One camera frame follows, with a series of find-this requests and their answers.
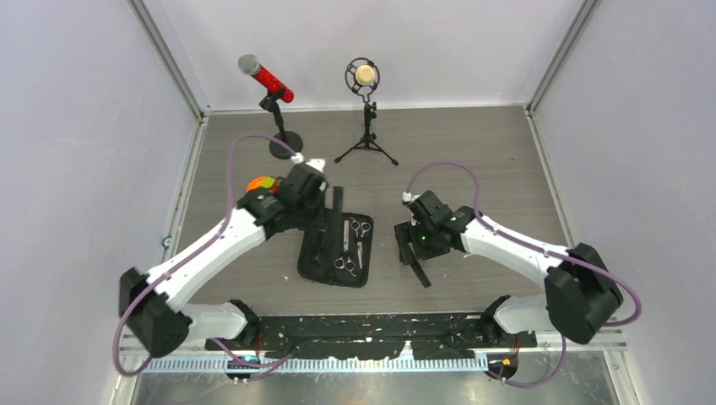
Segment black tool pouch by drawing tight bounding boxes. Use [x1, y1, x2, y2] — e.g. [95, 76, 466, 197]
[297, 186, 374, 289]

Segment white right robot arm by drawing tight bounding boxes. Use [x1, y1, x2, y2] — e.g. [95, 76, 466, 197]
[394, 191, 623, 347]

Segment beige condenser microphone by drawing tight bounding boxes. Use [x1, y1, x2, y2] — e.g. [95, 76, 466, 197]
[344, 57, 380, 94]

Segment lime green toy brick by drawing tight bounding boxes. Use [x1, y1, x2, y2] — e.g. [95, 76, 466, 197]
[261, 176, 276, 189]

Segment black tripod microphone stand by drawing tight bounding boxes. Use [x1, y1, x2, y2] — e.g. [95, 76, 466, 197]
[334, 102, 399, 166]

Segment orange curved toy slide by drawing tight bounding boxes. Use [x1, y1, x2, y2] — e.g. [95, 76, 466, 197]
[247, 176, 280, 194]

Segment black comb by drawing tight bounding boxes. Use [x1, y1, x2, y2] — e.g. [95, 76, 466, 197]
[402, 245, 431, 289]

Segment silver hair scissors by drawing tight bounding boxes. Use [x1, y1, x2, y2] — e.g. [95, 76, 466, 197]
[347, 217, 372, 248]

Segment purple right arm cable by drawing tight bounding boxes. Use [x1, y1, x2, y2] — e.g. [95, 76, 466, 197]
[404, 162, 643, 388]

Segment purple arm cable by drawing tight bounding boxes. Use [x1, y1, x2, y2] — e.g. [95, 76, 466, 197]
[111, 133, 303, 384]
[404, 162, 643, 388]

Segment red handheld microphone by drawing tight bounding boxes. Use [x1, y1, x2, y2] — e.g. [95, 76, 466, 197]
[237, 54, 295, 103]

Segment silver thinning scissors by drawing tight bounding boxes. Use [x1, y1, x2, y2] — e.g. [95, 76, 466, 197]
[334, 242, 360, 278]

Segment black round-base microphone stand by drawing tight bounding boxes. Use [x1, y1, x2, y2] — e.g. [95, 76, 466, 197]
[259, 89, 304, 159]

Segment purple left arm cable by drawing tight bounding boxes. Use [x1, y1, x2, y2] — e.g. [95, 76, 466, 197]
[111, 133, 303, 384]

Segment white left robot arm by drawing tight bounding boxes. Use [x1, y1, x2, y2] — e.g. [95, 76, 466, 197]
[119, 159, 328, 359]

